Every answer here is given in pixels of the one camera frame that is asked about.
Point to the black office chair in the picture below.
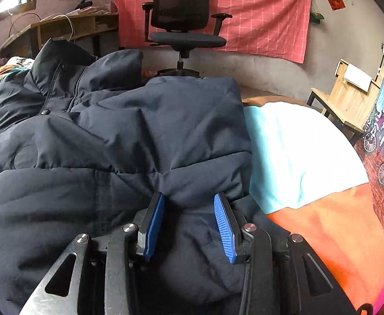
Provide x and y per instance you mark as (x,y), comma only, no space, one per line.
(183,25)

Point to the pink checked wall cloth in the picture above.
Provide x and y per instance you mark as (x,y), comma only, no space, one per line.
(274,28)

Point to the wooden desk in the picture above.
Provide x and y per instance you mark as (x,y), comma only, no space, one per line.
(29,41)

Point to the dark navy puffer jacket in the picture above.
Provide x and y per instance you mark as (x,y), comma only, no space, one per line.
(84,145)

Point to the colourful striped bed sheet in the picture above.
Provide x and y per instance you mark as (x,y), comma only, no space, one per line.
(308,179)

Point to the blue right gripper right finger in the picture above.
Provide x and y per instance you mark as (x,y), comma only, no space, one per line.
(235,247)

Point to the light wooden chair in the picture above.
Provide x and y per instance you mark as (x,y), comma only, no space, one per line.
(348,105)

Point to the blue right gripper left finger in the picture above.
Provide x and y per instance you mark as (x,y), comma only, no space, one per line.
(149,224)

